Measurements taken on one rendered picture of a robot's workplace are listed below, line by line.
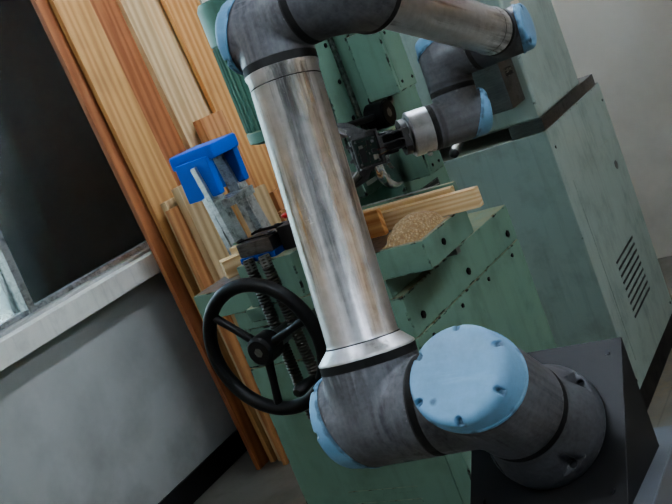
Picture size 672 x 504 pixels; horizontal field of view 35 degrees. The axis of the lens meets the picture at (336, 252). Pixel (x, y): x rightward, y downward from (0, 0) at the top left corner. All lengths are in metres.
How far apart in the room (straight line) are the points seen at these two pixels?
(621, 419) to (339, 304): 0.45
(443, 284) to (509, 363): 0.80
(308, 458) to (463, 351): 0.98
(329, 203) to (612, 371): 0.49
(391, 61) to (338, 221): 0.83
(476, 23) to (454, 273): 0.62
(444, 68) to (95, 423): 1.92
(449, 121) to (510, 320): 0.59
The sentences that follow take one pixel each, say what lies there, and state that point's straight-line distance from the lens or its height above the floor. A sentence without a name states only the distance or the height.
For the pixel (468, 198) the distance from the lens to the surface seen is 2.10.
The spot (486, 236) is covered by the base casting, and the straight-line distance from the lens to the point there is 2.42.
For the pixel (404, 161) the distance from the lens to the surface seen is 2.32.
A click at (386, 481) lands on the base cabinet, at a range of 2.29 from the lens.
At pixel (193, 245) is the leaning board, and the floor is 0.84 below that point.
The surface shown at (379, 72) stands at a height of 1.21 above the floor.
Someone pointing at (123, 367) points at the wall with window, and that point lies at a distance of 3.66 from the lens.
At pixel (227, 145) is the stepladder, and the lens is 3.20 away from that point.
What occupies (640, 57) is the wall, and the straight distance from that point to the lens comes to 4.33.
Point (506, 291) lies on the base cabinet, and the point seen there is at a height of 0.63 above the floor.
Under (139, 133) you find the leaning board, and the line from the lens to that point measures 3.76.
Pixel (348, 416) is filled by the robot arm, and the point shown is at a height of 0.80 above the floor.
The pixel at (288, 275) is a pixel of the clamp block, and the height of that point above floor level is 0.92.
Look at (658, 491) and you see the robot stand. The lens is 1.61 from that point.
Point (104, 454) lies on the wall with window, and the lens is 3.55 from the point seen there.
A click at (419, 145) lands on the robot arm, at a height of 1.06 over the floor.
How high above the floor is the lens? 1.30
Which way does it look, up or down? 11 degrees down
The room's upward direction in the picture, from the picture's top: 22 degrees counter-clockwise
